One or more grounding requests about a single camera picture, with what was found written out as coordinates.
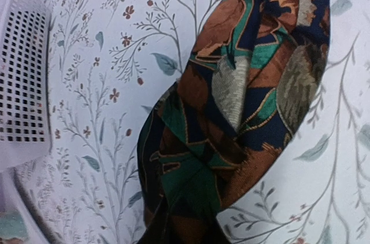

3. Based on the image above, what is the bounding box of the green brown patterned tie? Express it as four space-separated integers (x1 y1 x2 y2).
137 0 330 243

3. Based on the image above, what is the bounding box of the floral table mat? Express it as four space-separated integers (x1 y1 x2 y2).
14 0 369 243

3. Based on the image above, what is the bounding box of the white plastic basket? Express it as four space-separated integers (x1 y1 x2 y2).
1 0 52 171

